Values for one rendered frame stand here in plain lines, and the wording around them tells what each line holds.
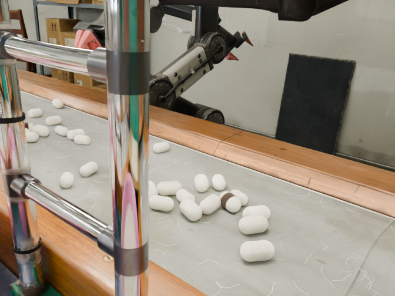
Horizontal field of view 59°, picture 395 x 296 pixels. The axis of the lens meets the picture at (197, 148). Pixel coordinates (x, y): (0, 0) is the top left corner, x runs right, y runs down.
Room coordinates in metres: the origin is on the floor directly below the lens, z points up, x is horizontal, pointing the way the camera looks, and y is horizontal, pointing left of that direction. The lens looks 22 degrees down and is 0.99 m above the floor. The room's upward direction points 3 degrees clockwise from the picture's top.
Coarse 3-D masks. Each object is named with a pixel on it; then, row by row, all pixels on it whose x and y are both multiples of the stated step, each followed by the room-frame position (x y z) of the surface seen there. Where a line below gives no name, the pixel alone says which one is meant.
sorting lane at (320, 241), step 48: (48, 144) 0.61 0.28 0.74; (96, 144) 0.62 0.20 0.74; (96, 192) 0.44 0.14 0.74; (192, 192) 0.46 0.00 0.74; (288, 192) 0.48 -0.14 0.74; (192, 240) 0.34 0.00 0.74; (240, 240) 0.35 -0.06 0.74; (288, 240) 0.35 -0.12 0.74; (336, 240) 0.36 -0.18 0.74; (384, 240) 0.36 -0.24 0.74; (240, 288) 0.27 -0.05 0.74; (288, 288) 0.27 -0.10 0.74; (336, 288) 0.28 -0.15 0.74; (384, 288) 0.28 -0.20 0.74
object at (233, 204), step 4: (224, 192) 0.43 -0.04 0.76; (228, 192) 0.43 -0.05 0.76; (220, 196) 0.42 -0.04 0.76; (228, 200) 0.41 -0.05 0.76; (232, 200) 0.41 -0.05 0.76; (236, 200) 0.41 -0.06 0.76; (228, 204) 0.40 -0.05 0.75; (232, 204) 0.40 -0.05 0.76; (236, 204) 0.40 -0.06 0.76; (240, 204) 0.41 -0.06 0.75; (228, 208) 0.40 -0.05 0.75; (232, 208) 0.40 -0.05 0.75; (236, 208) 0.40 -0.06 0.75; (232, 212) 0.40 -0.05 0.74
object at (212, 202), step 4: (208, 196) 0.42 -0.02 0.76; (212, 196) 0.41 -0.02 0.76; (216, 196) 0.41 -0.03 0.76; (204, 200) 0.40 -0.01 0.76; (208, 200) 0.40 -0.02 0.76; (212, 200) 0.40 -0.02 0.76; (216, 200) 0.41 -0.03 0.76; (220, 200) 0.41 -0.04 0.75; (200, 204) 0.40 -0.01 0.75; (204, 204) 0.40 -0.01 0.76; (208, 204) 0.39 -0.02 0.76; (212, 204) 0.40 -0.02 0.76; (216, 204) 0.40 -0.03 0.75; (204, 208) 0.39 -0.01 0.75; (208, 208) 0.39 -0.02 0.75; (212, 208) 0.39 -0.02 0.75; (216, 208) 0.40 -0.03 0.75; (204, 212) 0.39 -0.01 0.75; (208, 212) 0.39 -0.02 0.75; (212, 212) 0.40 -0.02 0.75
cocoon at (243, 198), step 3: (231, 192) 0.44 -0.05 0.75; (234, 192) 0.44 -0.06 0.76; (237, 192) 0.43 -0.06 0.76; (240, 192) 0.43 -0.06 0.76; (237, 195) 0.43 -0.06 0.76; (240, 195) 0.43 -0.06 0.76; (243, 195) 0.43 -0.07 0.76; (240, 198) 0.42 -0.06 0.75; (243, 198) 0.42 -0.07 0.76; (246, 198) 0.42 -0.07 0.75; (240, 201) 0.42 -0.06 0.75; (243, 201) 0.42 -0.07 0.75; (246, 201) 0.42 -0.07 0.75; (243, 204) 0.42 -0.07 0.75
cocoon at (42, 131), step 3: (36, 126) 0.65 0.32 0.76; (39, 126) 0.65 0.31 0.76; (42, 126) 0.65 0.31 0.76; (33, 129) 0.65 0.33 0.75; (36, 129) 0.65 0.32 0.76; (39, 129) 0.64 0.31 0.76; (42, 129) 0.64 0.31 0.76; (45, 129) 0.64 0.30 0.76; (48, 129) 0.65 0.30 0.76; (36, 132) 0.64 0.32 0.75; (39, 132) 0.64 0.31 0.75; (42, 132) 0.64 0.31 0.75; (45, 132) 0.64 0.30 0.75; (48, 132) 0.65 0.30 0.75; (39, 135) 0.64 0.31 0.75; (42, 135) 0.64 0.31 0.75; (45, 135) 0.64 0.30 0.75
